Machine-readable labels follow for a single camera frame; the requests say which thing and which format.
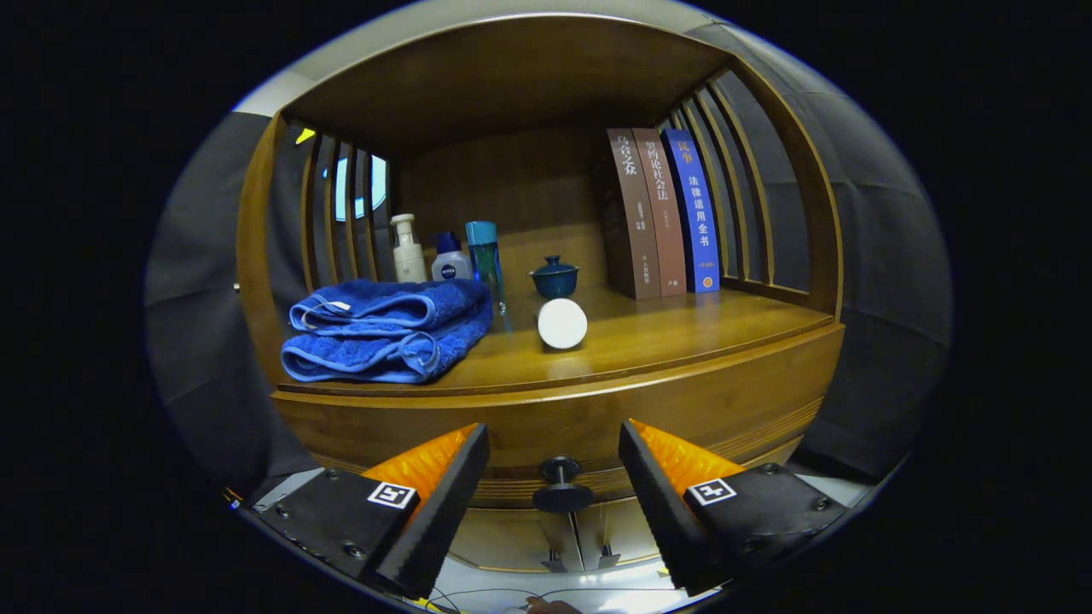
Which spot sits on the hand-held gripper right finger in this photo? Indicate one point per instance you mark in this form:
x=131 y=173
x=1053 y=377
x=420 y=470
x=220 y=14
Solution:
x=661 y=512

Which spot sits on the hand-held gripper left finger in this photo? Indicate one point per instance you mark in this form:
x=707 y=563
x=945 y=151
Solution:
x=444 y=512

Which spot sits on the wooden drawer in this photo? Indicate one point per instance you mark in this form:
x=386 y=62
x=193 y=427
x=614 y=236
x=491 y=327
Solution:
x=554 y=426

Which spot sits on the white facial cleanser tube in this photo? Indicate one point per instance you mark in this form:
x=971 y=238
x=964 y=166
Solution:
x=562 y=324

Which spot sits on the wooden cabinet door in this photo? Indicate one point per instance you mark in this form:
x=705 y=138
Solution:
x=623 y=529
x=503 y=537

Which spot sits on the wooden countertop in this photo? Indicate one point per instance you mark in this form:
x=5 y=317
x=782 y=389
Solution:
x=665 y=328

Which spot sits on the wooden cabinet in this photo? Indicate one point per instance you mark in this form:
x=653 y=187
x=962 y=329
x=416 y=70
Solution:
x=512 y=94

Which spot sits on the blue folded towel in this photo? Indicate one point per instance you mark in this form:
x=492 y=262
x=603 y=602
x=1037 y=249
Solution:
x=384 y=333

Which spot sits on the white bottle with blue cap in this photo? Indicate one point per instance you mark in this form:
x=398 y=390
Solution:
x=450 y=266

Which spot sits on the dark blue lidded teacup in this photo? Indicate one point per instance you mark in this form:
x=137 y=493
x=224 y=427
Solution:
x=554 y=277

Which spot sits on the white pump bottle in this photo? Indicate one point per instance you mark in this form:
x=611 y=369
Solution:
x=409 y=256

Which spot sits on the teal transparent bottle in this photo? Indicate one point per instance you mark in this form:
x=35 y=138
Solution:
x=485 y=256

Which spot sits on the dark brown book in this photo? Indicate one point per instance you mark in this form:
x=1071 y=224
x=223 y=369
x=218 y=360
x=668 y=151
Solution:
x=633 y=222

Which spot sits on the reddish brown book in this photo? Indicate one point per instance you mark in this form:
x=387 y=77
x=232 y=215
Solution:
x=664 y=213

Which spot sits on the blue book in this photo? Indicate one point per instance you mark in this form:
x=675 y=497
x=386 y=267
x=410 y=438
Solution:
x=698 y=213

